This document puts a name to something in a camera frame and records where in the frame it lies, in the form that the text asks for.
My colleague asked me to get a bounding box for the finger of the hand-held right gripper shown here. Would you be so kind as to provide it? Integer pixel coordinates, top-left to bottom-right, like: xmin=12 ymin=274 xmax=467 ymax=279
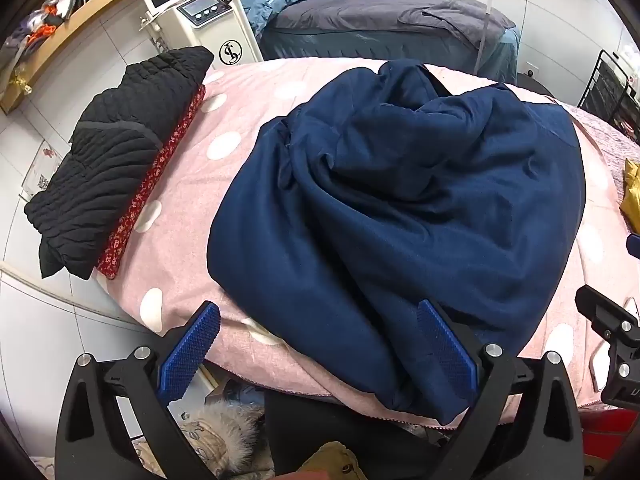
xmin=575 ymin=285 xmax=640 ymax=383

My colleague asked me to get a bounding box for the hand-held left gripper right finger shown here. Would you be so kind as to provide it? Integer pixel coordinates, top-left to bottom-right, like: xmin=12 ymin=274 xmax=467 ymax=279
xmin=416 ymin=299 xmax=586 ymax=480

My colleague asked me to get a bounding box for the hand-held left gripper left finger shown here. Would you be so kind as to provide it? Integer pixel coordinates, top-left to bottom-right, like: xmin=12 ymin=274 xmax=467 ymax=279
xmin=55 ymin=300 xmax=223 ymax=480

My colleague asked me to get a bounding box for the navy blue coat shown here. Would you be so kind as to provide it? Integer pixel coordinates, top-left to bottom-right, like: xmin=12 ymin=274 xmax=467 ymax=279
xmin=206 ymin=59 xmax=587 ymax=426

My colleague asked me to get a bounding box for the red box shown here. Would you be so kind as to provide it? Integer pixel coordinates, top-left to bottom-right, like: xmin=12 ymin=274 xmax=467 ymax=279
xmin=581 ymin=406 xmax=640 ymax=462

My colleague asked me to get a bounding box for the fur trimmed hood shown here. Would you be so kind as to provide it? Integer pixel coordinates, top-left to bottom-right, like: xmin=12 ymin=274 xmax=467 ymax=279
xmin=176 ymin=401 xmax=267 ymax=479

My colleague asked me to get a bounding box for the yellow garment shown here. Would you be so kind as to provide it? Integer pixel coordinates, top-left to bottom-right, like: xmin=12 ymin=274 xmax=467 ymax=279
xmin=619 ymin=157 xmax=640 ymax=235

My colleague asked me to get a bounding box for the olive cloth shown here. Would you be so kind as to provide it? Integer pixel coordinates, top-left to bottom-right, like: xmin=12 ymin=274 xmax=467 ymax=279
xmin=299 ymin=441 xmax=368 ymax=480

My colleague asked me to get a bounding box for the red floral cloth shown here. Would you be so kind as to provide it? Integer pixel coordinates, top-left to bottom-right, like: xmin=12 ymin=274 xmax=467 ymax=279
xmin=96 ymin=84 xmax=207 ymax=281

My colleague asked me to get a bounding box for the mauve knit blanket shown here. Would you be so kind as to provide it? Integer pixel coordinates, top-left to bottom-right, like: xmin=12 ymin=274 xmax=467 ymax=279
xmin=567 ymin=102 xmax=640 ymax=196

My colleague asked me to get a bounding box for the pink polka dot bed sheet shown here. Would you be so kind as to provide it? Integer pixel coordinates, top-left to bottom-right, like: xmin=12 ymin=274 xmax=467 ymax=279
xmin=97 ymin=55 xmax=632 ymax=432

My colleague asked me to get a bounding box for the black quilted jacket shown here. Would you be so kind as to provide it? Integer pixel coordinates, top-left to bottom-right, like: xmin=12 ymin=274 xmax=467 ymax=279
xmin=24 ymin=46 xmax=216 ymax=281

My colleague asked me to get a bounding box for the black metal rack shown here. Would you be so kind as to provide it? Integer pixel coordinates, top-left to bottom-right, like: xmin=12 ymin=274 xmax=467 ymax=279
xmin=576 ymin=49 xmax=640 ymax=142

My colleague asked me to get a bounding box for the printed paper sheet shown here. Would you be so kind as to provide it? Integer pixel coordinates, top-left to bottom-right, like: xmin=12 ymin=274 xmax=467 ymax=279
xmin=19 ymin=139 xmax=70 ymax=202

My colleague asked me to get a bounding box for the clear lamp pole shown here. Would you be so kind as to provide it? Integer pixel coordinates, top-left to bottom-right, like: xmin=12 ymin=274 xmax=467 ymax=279
xmin=474 ymin=0 xmax=540 ymax=77

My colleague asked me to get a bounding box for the grey blanket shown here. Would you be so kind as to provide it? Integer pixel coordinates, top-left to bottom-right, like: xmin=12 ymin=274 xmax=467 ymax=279
xmin=400 ymin=0 xmax=517 ymax=47

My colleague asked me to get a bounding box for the white machine with screen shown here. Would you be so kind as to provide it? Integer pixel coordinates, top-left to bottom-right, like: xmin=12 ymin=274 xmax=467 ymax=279
xmin=133 ymin=0 xmax=264 ymax=69

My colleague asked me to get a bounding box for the bed with grey sheet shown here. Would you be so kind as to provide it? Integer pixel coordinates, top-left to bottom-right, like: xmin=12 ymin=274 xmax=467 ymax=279
xmin=260 ymin=0 xmax=522 ymax=85

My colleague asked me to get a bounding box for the clutter of shelf goods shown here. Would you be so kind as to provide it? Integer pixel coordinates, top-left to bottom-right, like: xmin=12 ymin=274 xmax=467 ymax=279
xmin=0 ymin=0 xmax=136 ymax=68

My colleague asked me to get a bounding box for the wooden wall shelf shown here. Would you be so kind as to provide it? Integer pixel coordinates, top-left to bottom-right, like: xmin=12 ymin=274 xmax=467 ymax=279
xmin=0 ymin=0 xmax=153 ymax=115

